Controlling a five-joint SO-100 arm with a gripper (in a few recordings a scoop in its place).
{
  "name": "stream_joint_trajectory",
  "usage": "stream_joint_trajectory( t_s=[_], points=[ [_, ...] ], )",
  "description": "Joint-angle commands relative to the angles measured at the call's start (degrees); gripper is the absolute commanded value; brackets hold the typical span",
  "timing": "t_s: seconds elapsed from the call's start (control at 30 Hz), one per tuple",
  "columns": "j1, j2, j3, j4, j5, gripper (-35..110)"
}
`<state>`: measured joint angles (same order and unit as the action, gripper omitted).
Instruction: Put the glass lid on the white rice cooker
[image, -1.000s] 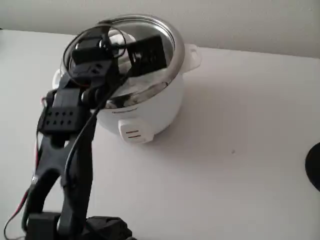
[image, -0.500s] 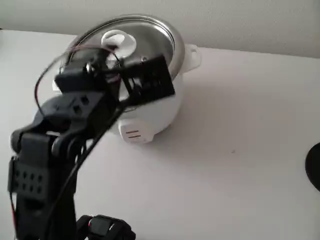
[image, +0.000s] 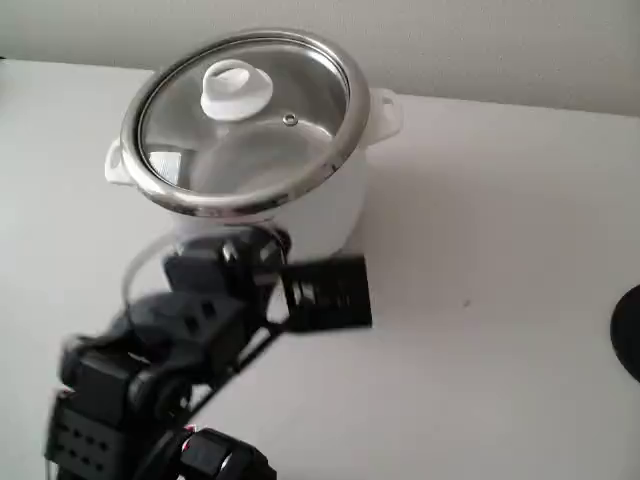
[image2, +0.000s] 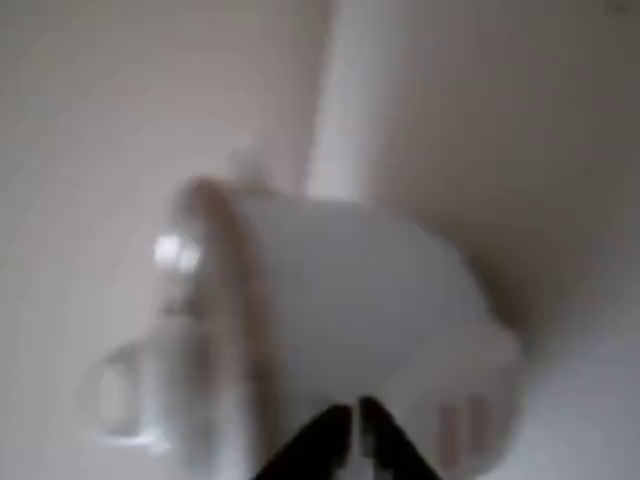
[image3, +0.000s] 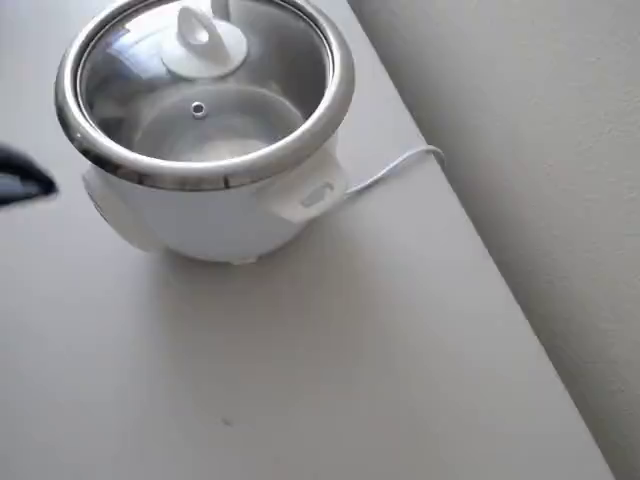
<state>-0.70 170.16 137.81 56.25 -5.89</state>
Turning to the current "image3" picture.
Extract glass lid with white knob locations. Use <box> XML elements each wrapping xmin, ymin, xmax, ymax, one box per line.
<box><xmin>79</xmin><ymin>0</ymin><xmax>334</xmax><ymax>165</ymax></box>

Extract white rounded plastic object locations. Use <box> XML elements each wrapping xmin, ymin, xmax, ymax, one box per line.
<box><xmin>54</xmin><ymin>0</ymin><xmax>357</xmax><ymax>266</ymax></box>

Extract steel inner pot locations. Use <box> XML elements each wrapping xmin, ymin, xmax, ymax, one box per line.
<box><xmin>82</xmin><ymin>19</ymin><xmax>331</xmax><ymax>165</ymax></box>

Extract white power cable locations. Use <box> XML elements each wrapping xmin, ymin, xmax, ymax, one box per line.
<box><xmin>343</xmin><ymin>144</ymin><xmax>447</xmax><ymax>198</ymax></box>

